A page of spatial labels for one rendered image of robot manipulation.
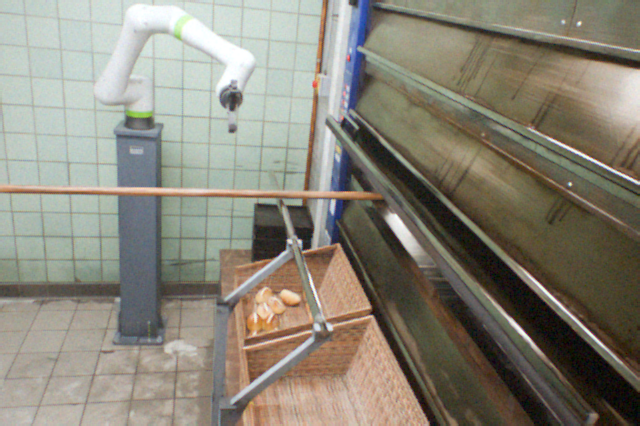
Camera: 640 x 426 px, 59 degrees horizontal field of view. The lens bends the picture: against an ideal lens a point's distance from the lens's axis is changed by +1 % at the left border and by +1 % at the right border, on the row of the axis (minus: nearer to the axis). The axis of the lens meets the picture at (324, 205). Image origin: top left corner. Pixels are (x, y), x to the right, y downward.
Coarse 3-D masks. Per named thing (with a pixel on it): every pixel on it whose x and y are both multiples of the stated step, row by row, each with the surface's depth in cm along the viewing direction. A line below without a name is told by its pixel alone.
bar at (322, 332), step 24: (288, 216) 199; (288, 240) 181; (240, 288) 183; (312, 288) 154; (216, 312) 184; (312, 312) 144; (216, 336) 187; (312, 336) 138; (216, 360) 190; (288, 360) 138; (216, 384) 194; (264, 384) 140; (216, 408) 198; (240, 408) 142
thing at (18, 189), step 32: (0, 192) 190; (32, 192) 192; (64, 192) 194; (96, 192) 196; (128, 192) 199; (160, 192) 201; (192, 192) 204; (224, 192) 207; (256, 192) 209; (288, 192) 212; (320, 192) 216; (352, 192) 219
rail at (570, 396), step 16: (336, 128) 221; (352, 144) 198; (368, 160) 180; (384, 176) 166; (416, 224) 138; (432, 240) 128; (448, 256) 120; (464, 272) 113; (480, 288) 108; (496, 304) 103; (496, 320) 100; (512, 320) 98; (512, 336) 95; (528, 352) 91; (544, 368) 87; (560, 384) 83; (576, 400) 80; (576, 416) 79; (592, 416) 77
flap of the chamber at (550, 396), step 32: (352, 128) 236; (384, 160) 197; (384, 192) 161; (416, 192) 169; (448, 224) 148; (480, 256) 132; (512, 288) 119; (544, 320) 108; (512, 352) 94; (544, 352) 95; (576, 352) 99; (544, 384) 86; (576, 384) 88; (608, 384) 92; (608, 416) 82
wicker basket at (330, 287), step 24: (264, 264) 253; (288, 264) 257; (312, 264) 259; (336, 264) 253; (288, 288) 261; (336, 288) 245; (360, 288) 222; (240, 312) 221; (288, 312) 248; (336, 312) 238; (360, 312) 209; (240, 336) 220; (264, 336) 204; (336, 336) 211
